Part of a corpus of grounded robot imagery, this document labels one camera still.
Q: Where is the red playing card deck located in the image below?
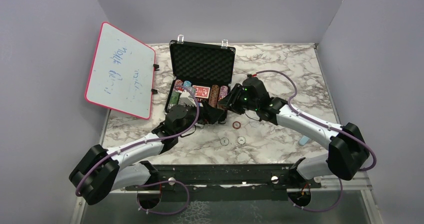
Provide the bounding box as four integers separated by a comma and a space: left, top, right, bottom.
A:
193, 85, 211, 99

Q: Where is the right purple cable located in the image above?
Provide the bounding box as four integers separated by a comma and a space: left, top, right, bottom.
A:
247, 69, 378, 213

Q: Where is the red green chip stack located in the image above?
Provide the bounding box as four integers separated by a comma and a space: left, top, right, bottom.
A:
166, 79, 184, 112

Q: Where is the black poker case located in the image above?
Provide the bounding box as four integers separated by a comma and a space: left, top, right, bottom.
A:
161, 36, 236, 133

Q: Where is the red poker chip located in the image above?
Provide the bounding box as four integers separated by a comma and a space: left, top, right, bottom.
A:
232, 121, 242, 130

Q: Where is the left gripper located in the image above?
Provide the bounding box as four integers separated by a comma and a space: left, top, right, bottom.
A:
176, 99, 224, 137

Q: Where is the blue orange chip stack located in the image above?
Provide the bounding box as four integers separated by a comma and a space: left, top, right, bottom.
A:
183, 80, 193, 92

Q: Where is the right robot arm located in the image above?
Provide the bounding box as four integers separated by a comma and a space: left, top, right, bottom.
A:
218, 77, 370, 188

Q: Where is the white poker chip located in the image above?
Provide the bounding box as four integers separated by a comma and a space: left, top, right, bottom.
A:
220, 137, 230, 146
237, 136, 246, 145

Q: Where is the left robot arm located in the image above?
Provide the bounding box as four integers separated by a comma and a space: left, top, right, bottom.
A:
69, 103, 227, 205

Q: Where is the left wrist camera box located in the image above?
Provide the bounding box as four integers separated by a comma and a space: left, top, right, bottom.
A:
179, 91, 199, 107

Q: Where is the pink framed whiteboard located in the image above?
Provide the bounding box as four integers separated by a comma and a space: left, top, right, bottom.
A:
84, 22, 156, 120

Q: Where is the orange black chip stack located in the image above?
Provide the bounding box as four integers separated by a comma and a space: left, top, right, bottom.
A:
208, 85, 220, 108

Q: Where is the purple green chip stack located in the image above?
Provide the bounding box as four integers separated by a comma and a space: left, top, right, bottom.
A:
218, 85, 229, 101

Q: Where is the white poker chip right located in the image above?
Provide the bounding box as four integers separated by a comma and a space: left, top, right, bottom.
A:
237, 136, 246, 145

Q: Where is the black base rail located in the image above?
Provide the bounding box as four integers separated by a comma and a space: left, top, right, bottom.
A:
111, 161, 322, 205

